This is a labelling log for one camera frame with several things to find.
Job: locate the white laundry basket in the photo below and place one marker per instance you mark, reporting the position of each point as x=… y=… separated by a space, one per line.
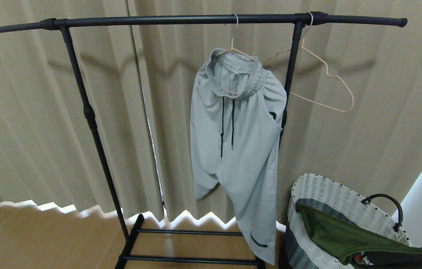
x=330 y=190

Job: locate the green long-sleeved shirt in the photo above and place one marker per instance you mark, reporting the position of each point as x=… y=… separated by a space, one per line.
x=330 y=231

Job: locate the black clothes rack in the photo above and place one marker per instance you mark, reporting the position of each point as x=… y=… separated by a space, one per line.
x=158 y=19

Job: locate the beige curtain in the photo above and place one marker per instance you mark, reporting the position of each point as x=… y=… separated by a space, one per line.
x=28 y=112

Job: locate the pale grey shorts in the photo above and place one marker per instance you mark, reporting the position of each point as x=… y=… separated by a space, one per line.
x=241 y=149

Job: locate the pink clothes hanger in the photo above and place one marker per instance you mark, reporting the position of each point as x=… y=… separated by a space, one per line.
x=319 y=102
x=232 y=45

